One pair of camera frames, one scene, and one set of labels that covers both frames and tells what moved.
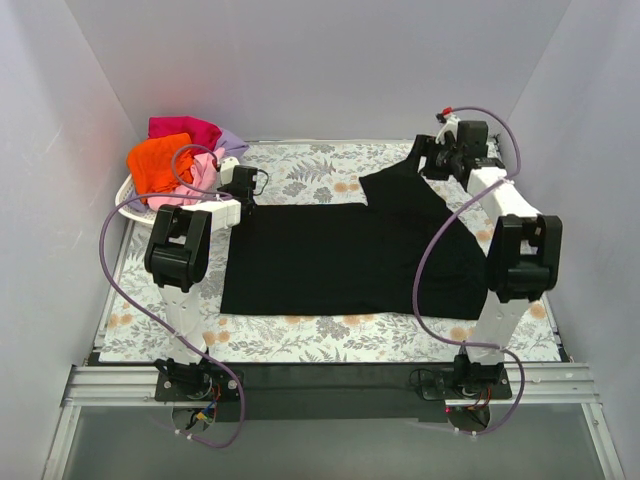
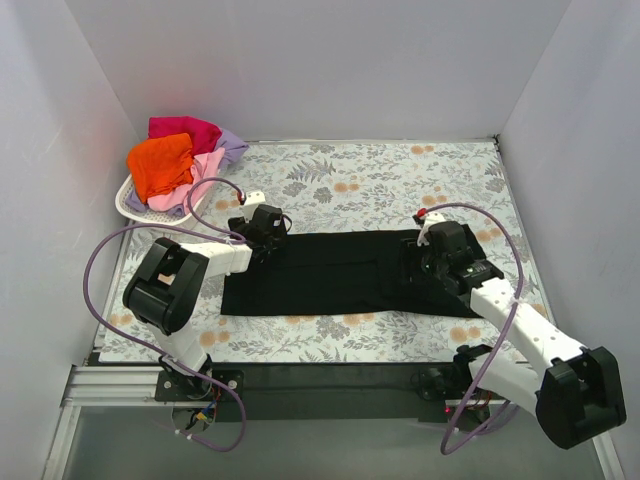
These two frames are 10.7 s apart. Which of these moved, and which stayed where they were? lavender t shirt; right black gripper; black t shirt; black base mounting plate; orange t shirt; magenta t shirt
Moved: right black gripper; black t shirt
Stayed: lavender t shirt; magenta t shirt; orange t shirt; black base mounting plate
